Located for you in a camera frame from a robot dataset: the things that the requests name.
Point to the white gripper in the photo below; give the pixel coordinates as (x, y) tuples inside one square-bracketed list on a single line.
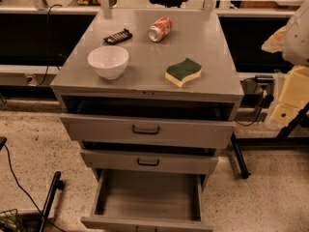
[(296, 39)]

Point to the green yellow sponge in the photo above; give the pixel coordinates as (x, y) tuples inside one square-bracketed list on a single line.
[(183, 72)]

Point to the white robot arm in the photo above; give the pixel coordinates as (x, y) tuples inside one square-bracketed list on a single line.
[(292, 40)]

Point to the grey metal drawer cabinet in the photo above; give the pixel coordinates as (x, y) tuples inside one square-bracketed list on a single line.
[(142, 90)]

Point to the grey top drawer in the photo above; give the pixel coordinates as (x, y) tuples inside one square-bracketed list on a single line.
[(148, 131)]

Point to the grey middle drawer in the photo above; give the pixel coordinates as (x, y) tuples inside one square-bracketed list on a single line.
[(138, 161)]

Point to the grey open bottom drawer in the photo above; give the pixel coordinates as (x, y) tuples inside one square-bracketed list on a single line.
[(136, 201)]

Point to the orange soda can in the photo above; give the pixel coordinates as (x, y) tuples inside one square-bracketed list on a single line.
[(160, 29)]

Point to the black snack bar wrapper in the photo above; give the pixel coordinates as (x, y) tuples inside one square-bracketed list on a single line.
[(118, 37)]

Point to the white bowl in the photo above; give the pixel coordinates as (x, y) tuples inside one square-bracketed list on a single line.
[(108, 61)]

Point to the black stand leg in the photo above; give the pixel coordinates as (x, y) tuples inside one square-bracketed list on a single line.
[(56, 184)]

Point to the black table leg frame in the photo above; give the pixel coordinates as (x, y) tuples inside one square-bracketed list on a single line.
[(282, 139)]

